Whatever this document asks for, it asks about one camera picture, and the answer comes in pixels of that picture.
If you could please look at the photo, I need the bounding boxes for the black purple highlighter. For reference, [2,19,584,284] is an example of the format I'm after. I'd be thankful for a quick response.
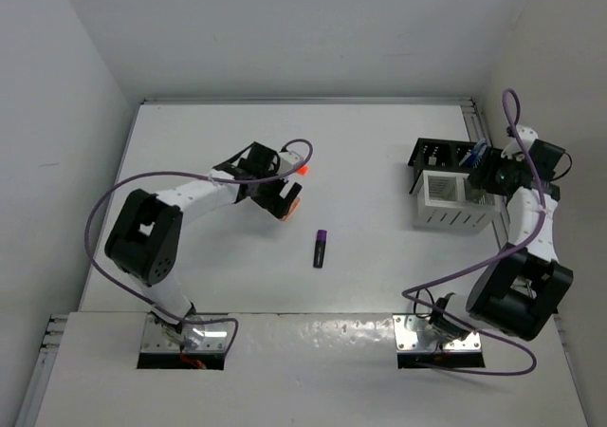
[313,230,327,269]

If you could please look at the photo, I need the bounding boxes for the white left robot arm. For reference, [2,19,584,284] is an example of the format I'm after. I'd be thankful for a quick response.
[104,142,310,325]

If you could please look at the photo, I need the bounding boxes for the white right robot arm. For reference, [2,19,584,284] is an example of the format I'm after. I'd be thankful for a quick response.
[428,126,573,341]

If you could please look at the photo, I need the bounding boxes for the blue pens in organizer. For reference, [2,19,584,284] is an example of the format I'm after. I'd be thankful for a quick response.
[459,138,488,167]

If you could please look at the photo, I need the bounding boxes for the white slotted organizer box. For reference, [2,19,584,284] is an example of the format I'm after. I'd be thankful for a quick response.
[411,171,500,234]

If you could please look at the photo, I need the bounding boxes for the black slotted organizer box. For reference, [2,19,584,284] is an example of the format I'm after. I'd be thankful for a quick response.
[408,138,476,195]

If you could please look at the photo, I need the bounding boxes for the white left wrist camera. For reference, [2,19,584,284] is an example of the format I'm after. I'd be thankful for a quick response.
[277,151,304,176]

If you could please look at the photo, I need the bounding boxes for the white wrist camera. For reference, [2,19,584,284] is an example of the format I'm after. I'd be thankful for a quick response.
[501,126,538,161]
[277,151,304,176]

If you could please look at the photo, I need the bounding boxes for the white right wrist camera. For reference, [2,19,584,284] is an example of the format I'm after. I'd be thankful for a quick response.
[501,126,538,161]

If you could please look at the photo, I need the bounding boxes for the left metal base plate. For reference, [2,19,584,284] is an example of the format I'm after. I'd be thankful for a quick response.
[140,314,231,354]

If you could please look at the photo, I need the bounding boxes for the metal base plate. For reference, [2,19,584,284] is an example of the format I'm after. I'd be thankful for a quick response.
[140,314,231,354]
[393,314,482,354]

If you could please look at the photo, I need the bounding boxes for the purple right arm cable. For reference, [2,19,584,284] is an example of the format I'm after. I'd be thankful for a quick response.
[401,87,539,376]

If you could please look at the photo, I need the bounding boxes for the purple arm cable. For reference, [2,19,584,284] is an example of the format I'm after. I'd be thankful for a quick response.
[83,138,315,352]
[401,87,539,376]

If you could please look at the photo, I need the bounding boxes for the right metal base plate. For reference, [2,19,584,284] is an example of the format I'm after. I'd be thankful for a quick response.
[393,314,482,354]

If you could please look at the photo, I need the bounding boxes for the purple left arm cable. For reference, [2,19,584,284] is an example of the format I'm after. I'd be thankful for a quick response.
[83,138,315,352]

